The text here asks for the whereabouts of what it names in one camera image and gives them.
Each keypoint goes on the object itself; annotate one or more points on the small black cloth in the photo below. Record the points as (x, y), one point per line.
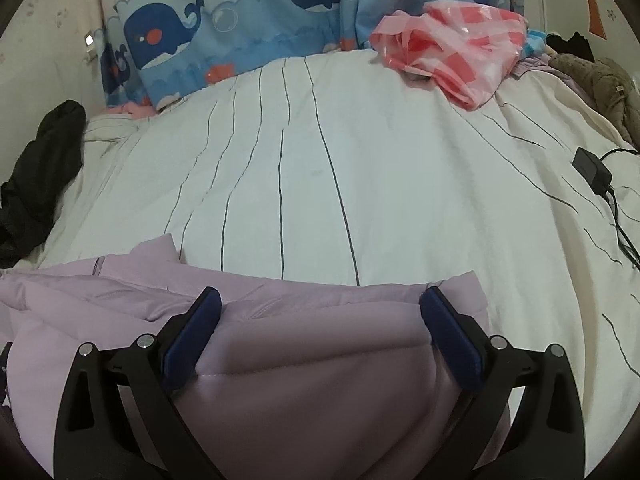
(575, 45)

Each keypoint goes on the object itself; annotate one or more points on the pink checkered cloth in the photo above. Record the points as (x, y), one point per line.
(450, 50)

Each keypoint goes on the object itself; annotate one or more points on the blue whale print curtain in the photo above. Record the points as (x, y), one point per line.
(360, 20)
(240, 35)

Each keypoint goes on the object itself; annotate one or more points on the black power adapter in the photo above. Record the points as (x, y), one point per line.
(592, 170)

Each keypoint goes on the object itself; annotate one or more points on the light blue cloth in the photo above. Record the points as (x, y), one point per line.
(536, 40)

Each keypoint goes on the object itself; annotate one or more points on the white striped bed sheet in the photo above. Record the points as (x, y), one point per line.
(375, 160)

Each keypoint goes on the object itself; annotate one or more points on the olive brown garment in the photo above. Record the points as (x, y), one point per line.
(600, 80)

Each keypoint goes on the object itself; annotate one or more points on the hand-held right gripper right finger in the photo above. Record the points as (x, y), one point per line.
(452, 340)

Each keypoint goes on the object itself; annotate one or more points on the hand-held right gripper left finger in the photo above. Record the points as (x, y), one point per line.
(192, 335)

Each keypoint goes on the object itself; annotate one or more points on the white wall socket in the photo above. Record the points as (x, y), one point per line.
(90, 41)

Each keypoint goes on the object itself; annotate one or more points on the black garment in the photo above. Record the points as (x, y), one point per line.
(40, 175)

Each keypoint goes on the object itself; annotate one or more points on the lilac purple jacket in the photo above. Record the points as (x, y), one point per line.
(300, 360)

